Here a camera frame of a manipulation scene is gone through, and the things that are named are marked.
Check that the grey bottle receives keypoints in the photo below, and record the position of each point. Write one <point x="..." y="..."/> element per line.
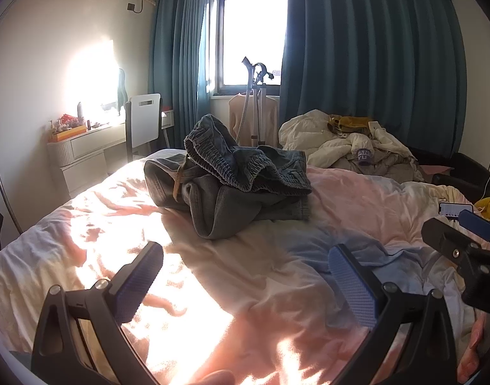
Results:
<point x="81" y="114"/>

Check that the purple cloth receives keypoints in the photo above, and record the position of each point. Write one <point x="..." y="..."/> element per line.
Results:
<point x="363" y="156"/>

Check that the dark green hanging cloth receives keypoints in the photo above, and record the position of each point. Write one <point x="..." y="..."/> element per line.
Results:
<point x="122" y="90"/>

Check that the bed with pink-white duvet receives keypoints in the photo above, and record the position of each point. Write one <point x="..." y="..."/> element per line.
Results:
<point x="237" y="272"/>

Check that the smartphone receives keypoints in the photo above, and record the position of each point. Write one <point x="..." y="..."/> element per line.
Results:
<point x="453" y="209"/>

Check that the pink cloth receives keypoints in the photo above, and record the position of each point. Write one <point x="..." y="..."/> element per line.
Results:
<point x="437" y="169"/>

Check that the pile of cream clothes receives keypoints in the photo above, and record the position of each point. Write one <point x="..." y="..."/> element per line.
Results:
<point x="309" y="136"/>

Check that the wide teal curtain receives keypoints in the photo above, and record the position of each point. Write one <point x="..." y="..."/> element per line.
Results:
<point x="369" y="48"/>

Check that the dressing table mirror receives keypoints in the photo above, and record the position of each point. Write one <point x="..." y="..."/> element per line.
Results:
<point x="92" y="76"/>

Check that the white and black chair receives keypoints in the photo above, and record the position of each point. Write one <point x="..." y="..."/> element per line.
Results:
<point x="142" y="122"/>

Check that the garment steamer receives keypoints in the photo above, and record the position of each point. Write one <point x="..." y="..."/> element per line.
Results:
<point x="259" y="100"/>

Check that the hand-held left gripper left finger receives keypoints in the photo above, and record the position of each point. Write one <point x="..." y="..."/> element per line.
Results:
<point x="138" y="280"/>

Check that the white dressing table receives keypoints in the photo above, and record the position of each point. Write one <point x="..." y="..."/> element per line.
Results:
<point x="84" y="148"/>

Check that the beige hanging garment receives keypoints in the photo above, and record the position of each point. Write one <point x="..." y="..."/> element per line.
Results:
<point x="239" y="116"/>

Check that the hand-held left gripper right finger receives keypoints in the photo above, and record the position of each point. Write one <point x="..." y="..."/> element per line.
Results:
<point x="351" y="284"/>

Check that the dark blue denim pants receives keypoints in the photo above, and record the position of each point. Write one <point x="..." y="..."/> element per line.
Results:
<point x="249" y="164"/>

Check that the grey jeans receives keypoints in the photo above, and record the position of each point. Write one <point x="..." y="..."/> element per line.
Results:
<point x="213" y="212"/>

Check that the black sofa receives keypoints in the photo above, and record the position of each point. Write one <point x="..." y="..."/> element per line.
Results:
<point x="469" y="176"/>

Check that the yellow garment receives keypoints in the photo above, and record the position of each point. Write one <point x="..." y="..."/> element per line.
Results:
<point x="349" y="122"/>

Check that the orange box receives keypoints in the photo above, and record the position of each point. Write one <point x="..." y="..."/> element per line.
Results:
<point x="66" y="133"/>

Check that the yellow cushion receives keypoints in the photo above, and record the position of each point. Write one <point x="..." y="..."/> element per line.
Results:
<point x="489" y="206"/>

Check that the window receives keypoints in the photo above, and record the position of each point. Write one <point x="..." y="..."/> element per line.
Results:
<point x="253" y="28"/>

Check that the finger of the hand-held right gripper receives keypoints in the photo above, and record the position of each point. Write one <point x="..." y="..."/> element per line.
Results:
<point x="479" y="226"/>
<point x="449" y="240"/>

